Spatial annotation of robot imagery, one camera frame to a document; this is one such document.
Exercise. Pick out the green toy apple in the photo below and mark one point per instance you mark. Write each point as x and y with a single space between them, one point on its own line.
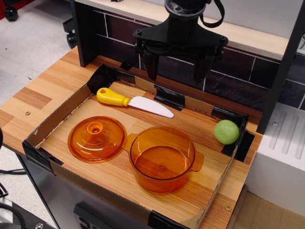
226 132

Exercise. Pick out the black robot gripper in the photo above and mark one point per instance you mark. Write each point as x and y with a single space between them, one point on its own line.
180 32

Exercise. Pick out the cardboard fence with black tape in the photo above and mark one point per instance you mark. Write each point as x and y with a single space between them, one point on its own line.
109 188

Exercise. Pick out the orange transparent pot lid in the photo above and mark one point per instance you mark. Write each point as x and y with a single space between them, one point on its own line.
96 139

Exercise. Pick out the black chair base wheel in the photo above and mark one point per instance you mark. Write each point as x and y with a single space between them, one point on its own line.
68 26

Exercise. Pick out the dark brick backsplash shelf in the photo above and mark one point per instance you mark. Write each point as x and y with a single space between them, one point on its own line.
242 81

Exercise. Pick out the white toy sink unit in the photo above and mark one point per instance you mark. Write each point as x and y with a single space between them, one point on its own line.
278 170

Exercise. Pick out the black caster wheel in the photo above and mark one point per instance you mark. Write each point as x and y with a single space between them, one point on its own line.
11 13

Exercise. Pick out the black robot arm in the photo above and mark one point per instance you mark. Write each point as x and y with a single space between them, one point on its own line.
218 54

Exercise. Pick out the yellow handled white toy knife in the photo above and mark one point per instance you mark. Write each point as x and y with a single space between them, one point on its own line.
108 96

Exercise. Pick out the orange transparent pot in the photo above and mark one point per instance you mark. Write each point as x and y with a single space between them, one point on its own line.
162 158

